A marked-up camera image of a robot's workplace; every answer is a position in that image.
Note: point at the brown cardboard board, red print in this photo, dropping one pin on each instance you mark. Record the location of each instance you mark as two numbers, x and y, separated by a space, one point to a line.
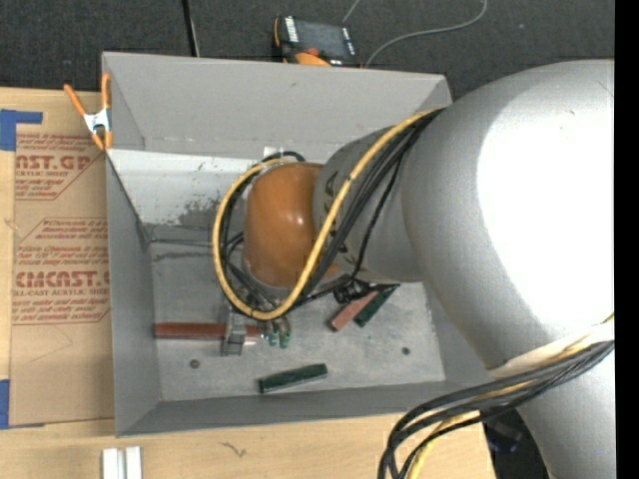
55 247

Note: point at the dark green flat block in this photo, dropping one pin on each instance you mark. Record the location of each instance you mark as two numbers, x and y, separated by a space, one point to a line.
375 307
292 377

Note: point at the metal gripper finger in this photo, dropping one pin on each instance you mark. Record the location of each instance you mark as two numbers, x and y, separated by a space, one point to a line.
232 346
235 318

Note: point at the grey metal bin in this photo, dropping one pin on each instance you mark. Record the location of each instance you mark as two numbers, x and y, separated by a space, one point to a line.
199 113

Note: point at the red-brown block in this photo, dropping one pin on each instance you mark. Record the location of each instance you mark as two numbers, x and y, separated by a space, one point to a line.
352 313
187 330

